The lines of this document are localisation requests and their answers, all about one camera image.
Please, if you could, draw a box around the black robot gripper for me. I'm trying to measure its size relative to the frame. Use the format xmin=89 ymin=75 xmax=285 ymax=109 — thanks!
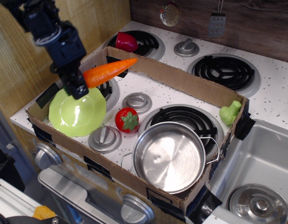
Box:
xmin=45 ymin=21 xmax=89 ymax=100

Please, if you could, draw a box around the orange toy carrot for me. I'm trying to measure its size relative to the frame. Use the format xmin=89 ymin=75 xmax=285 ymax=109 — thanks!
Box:
xmin=83 ymin=58 xmax=137 ymax=88

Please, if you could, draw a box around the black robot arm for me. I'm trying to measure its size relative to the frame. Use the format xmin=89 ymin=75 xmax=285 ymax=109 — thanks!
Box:
xmin=0 ymin=0 xmax=89 ymax=99

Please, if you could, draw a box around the light green plastic plate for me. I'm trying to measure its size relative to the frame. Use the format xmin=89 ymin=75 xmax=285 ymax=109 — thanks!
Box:
xmin=48 ymin=88 xmax=106 ymax=137

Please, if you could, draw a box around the red toy strawberry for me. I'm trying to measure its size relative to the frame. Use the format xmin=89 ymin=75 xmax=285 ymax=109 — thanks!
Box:
xmin=115 ymin=107 xmax=139 ymax=133

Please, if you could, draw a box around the silver stovetop knob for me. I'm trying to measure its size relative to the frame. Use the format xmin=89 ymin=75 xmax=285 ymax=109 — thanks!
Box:
xmin=174 ymin=38 xmax=199 ymax=57
xmin=123 ymin=92 xmax=152 ymax=114
xmin=88 ymin=126 xmax=122 ymax=153

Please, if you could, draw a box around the dark red toy cup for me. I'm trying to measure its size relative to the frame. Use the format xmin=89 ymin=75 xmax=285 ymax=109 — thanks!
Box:
xmin=115 ymin=32 xmax=138 ymax=52

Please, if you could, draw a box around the silver oven front knob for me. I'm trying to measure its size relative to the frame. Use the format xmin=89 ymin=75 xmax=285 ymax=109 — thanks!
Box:
xmin=34 ymin=143 xmax=62 ymax=170
xmin=121 ymin=194 xmax=155 ymax=224

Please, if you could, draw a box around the brown cardboard fence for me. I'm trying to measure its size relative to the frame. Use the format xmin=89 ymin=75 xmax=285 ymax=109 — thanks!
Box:
xmin=27 ymin=47 xmax=254 ymax=224

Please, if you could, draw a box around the stainless steel pot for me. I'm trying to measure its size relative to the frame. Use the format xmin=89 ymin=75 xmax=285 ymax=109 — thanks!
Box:
xmin=130 ymin=121 xmax=221 ymax=195

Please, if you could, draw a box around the hanging metal skimmer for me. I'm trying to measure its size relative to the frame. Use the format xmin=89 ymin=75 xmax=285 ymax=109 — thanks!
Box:
xmin=159 ymin=0 xmax=181 ymax=27

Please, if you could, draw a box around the hanging metal spatula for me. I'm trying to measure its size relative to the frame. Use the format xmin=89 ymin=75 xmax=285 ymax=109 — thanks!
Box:
xmin=207 ymin=0 xmax=226 ymax=37

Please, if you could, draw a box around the light green toy broccoli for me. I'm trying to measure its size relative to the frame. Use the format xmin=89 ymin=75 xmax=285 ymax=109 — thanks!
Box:
xmin=219 ymin=101 xmax=241 ymax=125

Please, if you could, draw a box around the grey toy sink basin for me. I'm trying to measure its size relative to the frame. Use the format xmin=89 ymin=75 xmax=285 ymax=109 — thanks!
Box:
xmin=204 ymin=119 xmax=288 ymax=224

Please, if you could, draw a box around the silver pot lid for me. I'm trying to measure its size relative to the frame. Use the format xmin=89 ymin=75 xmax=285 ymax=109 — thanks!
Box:
xmin=227 ymin=184 xmax=288 ymax=224

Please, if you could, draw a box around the silver oven door handle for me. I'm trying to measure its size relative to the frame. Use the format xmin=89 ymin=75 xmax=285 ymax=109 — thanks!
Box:
xmin=38 ymin=168 xmax=120 ymax=224

